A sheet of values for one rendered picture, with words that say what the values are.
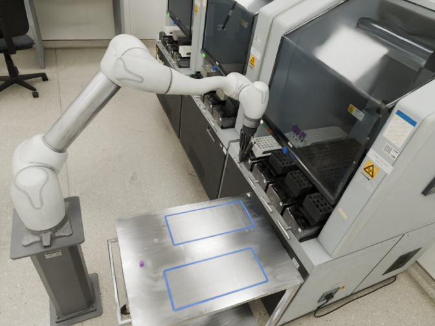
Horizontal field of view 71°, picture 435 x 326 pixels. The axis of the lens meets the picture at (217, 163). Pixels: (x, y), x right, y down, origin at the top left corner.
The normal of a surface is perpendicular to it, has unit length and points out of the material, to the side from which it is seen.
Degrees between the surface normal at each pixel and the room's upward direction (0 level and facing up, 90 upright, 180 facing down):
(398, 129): 90
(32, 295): 0
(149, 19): 90
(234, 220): 0
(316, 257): 0
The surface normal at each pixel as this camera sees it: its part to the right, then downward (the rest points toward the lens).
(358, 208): -0.91, 0.16
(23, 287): 0.14, -0.75
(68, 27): 0.39, 0.65
